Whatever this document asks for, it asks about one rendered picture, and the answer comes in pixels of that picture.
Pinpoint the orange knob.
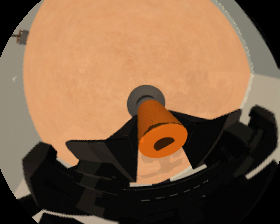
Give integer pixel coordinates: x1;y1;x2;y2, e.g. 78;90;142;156
137;100;188;159

